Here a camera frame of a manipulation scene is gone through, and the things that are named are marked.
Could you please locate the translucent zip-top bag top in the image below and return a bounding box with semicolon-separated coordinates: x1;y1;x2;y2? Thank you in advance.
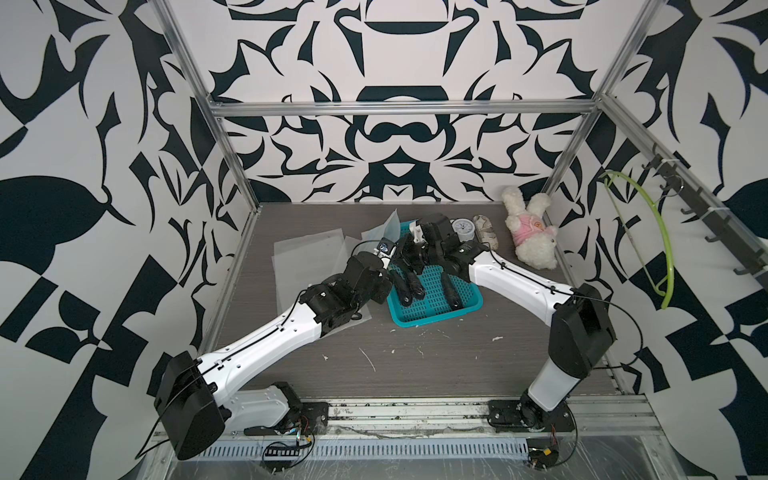
357;210;400;252

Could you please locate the translucent zip-top bag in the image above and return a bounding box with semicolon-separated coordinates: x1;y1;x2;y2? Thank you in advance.
321;306;372;337
357;210;400;252
272;229;357;313

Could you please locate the teal plastic basket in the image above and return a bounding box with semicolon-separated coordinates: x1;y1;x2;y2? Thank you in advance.
387;222;483;328

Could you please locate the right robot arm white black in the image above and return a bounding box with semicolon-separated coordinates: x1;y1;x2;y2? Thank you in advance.
402;214;616;429

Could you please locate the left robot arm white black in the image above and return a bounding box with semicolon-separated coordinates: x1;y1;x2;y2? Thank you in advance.
154;251;392;460

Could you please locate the translucent zip-top bag bottom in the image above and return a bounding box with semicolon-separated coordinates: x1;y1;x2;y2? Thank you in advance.
321;306;372;337

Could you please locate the dark eggplant two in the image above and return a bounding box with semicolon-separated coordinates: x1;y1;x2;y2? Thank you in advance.
390;270;413;307

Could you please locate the dark eggplant three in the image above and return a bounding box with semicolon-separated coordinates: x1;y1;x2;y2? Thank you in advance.
405;268;426;300

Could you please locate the dark eggplant five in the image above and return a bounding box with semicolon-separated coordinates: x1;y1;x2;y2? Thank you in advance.
441;271;463;311

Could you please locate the translucent zip-top bag middle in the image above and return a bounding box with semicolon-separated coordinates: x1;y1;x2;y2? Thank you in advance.
272;229;357;313

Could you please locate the small white round clock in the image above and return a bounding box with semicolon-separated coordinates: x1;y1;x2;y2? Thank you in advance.
451;218;476;243

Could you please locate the white plush bunny pink shirt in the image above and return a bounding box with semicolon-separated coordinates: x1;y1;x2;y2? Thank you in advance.
502;186;558;270

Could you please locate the green plastic hanger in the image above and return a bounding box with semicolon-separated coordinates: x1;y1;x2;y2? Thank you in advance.
599;170;676;310

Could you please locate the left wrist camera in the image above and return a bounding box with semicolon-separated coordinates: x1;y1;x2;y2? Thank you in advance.
375;238;397;261

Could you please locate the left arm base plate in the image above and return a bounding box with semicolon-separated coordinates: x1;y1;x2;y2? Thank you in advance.
243;402;330;436

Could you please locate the aluminium frame rail front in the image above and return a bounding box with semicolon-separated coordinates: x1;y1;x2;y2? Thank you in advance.
217;389;663;441

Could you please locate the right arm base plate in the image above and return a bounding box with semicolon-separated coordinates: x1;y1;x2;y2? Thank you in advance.
487;396;576;433

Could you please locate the black wall hook rack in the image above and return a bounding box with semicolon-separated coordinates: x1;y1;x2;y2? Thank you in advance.
644;142;767;290

